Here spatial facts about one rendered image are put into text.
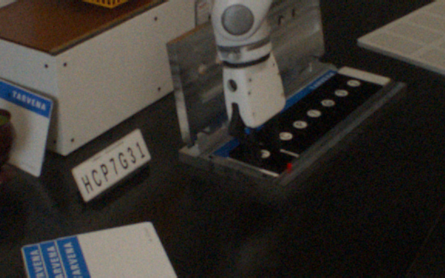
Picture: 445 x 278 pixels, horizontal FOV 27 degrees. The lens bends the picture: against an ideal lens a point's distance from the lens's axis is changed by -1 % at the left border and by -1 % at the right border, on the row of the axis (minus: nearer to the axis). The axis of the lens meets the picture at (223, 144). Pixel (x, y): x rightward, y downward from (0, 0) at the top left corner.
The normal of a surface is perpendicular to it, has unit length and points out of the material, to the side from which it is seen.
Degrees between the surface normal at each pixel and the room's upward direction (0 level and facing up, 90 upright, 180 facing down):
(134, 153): 65
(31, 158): 69
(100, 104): 90
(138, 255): 0
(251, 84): 75
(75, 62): 90
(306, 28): 81
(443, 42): 0
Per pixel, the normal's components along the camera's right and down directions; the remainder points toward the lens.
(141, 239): -0.01, -0.87
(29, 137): -0.59, 0.05
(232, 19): -0.07, 0.39
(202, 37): 0.81, 0.13
